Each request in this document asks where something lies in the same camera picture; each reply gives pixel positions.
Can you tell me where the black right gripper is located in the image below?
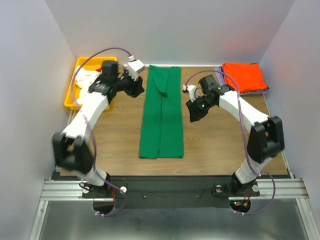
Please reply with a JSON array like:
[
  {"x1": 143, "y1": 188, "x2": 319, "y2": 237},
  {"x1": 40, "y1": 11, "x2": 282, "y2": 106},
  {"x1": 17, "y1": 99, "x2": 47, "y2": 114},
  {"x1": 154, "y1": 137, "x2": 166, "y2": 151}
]
[{"x1": 185, "y1": 95, "x2": 216, "y2": 123}]

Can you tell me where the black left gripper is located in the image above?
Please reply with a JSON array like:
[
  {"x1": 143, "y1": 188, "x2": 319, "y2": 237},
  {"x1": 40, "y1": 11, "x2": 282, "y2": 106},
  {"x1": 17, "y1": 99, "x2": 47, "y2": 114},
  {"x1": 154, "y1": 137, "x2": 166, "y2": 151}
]
[{"x1": 114, "y1": 68, "x2": 146, "y2": 99}]

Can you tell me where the green t shirt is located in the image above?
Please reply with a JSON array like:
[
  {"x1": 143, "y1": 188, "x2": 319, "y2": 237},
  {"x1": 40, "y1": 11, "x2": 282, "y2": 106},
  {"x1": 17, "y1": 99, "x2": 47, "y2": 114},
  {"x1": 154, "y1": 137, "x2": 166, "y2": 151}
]
[{"x1": 138, "y1": 65, "x2": 184, "y2": 159}]

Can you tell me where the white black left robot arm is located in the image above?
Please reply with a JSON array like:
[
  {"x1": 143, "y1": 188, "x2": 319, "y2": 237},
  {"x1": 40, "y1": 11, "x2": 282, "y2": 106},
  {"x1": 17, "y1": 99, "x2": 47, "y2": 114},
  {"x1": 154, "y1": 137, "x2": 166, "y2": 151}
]
[{"x1": 52, "y1": 56, "x2": 145, "y2": 198}]

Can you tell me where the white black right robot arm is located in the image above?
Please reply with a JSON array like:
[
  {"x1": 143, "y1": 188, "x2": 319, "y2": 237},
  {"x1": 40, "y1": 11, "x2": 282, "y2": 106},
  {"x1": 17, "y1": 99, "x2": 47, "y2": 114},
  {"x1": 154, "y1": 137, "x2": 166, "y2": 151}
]
[{"x1": 182, "y1": 74, "x2": 285, "y2": 195}]

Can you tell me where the folded purple t shirt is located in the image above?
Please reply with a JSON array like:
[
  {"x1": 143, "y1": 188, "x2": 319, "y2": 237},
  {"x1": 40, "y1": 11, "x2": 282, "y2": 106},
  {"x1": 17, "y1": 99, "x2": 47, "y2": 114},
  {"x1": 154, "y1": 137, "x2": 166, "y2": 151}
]
[{"x1": 214, "y1": 65, "x2": 270, "y2": 97}]

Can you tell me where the white t shirt red print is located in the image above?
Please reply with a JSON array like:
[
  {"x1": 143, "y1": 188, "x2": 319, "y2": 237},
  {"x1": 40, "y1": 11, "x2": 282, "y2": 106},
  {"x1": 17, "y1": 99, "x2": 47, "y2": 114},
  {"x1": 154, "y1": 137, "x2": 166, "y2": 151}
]
[{"x1": 75, "y1": 67, "x2": 102, "y2": 105}]

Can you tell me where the yellow plastic bin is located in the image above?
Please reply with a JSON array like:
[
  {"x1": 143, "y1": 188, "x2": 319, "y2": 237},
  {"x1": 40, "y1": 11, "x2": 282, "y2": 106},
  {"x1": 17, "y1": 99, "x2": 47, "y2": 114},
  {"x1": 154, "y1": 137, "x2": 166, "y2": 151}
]
[{"x1": 63, "y1": 56, "x2": 117, "y2": 110}]

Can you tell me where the folded orange t shirt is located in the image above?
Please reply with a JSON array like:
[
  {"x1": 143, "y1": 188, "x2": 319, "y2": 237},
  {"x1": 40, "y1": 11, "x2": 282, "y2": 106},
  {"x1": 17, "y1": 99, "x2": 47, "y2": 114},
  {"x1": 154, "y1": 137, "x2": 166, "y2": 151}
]
[{"x1": 222, "y1": 62, "x2": 269, "y2": 94}]

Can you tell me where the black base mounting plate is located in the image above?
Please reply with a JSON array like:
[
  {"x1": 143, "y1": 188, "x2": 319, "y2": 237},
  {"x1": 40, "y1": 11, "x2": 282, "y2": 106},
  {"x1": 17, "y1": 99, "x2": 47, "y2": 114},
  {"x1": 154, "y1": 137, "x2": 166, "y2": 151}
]
[{"x1": 48, "y1": 175, "x2": 293, "y2": 210}]

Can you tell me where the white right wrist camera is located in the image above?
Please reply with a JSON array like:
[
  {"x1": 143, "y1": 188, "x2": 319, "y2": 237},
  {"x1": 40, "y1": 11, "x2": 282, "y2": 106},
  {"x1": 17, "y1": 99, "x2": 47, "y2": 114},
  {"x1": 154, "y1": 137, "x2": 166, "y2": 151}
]
[{"x1": 182, "y1": 85, "x2": 197, "y2": 102}]

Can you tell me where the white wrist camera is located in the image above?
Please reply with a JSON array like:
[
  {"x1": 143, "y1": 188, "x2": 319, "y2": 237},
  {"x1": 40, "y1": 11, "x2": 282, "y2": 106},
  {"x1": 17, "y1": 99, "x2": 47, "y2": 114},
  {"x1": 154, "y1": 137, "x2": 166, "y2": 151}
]
[
  {"x1": 126, "y1": 55, "x2": 145, "y2": 81},
  {"x1": 182, "y1": 85, "x2": 197, "y2": 102}
]

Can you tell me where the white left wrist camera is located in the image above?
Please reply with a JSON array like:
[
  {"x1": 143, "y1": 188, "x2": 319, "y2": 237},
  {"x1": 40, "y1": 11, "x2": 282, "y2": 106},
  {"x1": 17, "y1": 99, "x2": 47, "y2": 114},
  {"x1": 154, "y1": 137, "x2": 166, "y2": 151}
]
[{"x1": 126, "y1": 55, "x2": 145, "y2": 81}]

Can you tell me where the aluminium frame rail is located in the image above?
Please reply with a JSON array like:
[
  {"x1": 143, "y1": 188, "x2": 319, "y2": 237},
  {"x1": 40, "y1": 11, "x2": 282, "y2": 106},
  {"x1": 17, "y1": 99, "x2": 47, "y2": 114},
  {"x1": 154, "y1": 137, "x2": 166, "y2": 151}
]
[{"x1": 40, "y1": 178, "x2": 309, "y2": 201}]

